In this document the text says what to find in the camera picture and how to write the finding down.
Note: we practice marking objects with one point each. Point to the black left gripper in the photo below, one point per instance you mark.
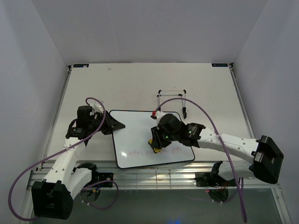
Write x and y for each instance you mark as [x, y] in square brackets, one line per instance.
[111, 124]

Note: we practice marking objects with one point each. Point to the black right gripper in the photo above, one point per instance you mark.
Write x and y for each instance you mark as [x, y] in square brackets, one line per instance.
[157, 142]

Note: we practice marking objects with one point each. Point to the black framed whiteboard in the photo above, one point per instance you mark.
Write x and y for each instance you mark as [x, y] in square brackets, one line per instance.
[131, 146]

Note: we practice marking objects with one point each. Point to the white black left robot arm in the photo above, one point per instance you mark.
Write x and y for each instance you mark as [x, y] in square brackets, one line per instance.
[53, 196]

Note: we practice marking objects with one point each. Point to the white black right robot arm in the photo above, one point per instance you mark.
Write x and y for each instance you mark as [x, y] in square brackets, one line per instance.
[260, 158]

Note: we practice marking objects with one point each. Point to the blue corner label left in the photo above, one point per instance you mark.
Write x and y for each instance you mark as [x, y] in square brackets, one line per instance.
[81, 65]

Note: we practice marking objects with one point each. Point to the blue corner label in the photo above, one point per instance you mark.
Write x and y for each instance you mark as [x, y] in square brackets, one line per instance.
[81, 65]
[219, 65]

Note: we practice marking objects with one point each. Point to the blue corner label right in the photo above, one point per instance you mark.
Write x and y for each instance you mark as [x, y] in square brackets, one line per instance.
[219, 65]

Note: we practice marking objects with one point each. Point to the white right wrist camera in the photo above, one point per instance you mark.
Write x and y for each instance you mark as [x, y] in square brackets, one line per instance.
[157, 115]

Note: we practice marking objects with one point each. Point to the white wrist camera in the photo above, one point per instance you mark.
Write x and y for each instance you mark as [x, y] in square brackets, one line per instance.
[157, 115]
[98, 105]

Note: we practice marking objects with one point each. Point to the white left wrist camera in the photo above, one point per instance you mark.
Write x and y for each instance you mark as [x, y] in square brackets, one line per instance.
[98, 105]

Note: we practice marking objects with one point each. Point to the white wire whiteboard stand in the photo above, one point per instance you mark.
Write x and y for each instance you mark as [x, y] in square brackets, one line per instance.
[175, 94]

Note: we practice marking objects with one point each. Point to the aluminium table frame rail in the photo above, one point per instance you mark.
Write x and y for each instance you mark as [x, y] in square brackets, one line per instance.
[212, 100]

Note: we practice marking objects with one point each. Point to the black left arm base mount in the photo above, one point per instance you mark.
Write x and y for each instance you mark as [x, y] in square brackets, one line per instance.
[100, 177]

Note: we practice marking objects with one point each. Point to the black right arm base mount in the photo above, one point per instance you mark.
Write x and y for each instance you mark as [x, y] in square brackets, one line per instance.
[212, 179]

